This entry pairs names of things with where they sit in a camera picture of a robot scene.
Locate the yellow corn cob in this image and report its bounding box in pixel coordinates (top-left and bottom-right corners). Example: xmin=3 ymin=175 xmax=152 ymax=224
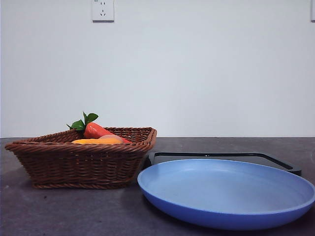
xmin=71 ymin=138 xmax=122 ymax=145

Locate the blue round plate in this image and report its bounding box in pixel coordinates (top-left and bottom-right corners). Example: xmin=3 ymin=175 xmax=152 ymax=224
xmin=137 ymin=158 xmax=315 ymax=231

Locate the brown wicker basket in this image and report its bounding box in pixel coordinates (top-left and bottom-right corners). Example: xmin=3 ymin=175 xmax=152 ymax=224
xmin=4 ymin=126 xmax=158 ymax=190

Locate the pale pink egg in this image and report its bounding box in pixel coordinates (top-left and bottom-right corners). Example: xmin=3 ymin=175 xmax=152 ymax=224
xmin=98 ymin=134 xmax=124 ymax=143

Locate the orange carrot with green leaves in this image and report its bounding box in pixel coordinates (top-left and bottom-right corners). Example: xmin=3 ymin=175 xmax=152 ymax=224
xmin=66 ymin=111 xmax=133 ymax=145

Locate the black rectangular tray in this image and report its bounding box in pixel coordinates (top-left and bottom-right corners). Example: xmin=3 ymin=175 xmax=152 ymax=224
xmin=144 ymin=151 xmax=302 ymax=177

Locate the white wall socket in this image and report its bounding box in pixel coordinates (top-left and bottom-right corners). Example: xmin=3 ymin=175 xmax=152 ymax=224
xmin=92 ymin=0 xmax=115 ymax=23

